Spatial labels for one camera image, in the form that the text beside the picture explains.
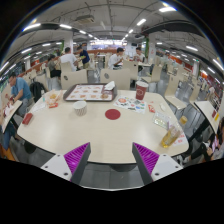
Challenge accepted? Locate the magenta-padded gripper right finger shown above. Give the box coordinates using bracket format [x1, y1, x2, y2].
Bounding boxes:
[131, 142, 184, 185]

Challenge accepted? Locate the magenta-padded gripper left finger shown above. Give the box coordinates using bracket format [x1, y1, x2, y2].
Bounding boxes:
[40, 142, 92, 185]

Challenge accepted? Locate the clear bottle with yellow drink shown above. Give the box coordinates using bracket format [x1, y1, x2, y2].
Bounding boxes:
[160, 115, 189, 149]

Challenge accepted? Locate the white paper with red print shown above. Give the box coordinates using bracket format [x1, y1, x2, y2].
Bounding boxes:
[173, 133, 190, 148]

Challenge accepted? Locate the clear plastic bag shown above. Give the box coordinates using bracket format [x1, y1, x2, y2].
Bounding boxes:
[152, 111, 172, 130]

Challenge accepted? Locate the white cup with brown pattern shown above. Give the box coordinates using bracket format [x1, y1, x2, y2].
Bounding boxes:
[72, 100, 88, 117]

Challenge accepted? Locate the flat round red coaster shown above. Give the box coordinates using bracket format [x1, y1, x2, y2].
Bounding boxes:
[104, 108, 122, 121]

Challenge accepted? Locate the colourful sticker sheet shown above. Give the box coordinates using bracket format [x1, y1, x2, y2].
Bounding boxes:
[113, 95, 148, 114]

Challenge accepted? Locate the small red box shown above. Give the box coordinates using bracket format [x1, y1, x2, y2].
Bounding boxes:
[21, 112, 34, 126]

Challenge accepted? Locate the white receipt paper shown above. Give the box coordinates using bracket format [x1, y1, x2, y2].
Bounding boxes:
[29, 101, 47, 113]

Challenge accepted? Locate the crumpled orange food wrapper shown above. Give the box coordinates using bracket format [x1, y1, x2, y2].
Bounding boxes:
[44, 89, 64, 106]

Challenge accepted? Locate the dark food tray with paper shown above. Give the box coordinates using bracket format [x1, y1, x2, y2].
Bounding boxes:
[62, 83, 118, 103]

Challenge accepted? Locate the red paper cup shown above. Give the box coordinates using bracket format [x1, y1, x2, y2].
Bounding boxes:
[134, 80, 149, 101]

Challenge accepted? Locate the group of beige chairs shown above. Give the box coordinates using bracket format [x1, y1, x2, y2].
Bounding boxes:
[139, 56, 205, 111]

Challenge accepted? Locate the person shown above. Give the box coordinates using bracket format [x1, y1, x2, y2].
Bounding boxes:
[108, 47, 125, 71]
[46, 54, 62, 79]
[199, 116, 224, 162]
[133, 46, 146, 64]
[76, 45, 91, 70]
[4, 72, 34, 118]
[59, 47, 78, 73]

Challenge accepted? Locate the beige neighbouring table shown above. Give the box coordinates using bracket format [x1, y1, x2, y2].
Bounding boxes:
[193, 100, 222, 135]
[0, 99, 23, 134]

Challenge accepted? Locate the beige wooden chair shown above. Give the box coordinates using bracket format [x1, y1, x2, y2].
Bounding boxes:
[99, 68, 132, 91]
[60, 69, 88, 91]

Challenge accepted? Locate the black backpack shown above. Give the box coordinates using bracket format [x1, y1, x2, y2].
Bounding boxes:
[29, 81, 47, 103]

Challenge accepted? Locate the white crumpled napkin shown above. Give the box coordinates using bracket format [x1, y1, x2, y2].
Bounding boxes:
[103, 80, 117, 91]

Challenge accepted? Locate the ceiling air conditioner unit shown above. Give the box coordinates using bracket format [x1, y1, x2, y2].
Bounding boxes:
[74, 13, 96, 24]

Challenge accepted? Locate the group of ceiling lights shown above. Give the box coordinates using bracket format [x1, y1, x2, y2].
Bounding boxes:
[0, 4, 224, 81]

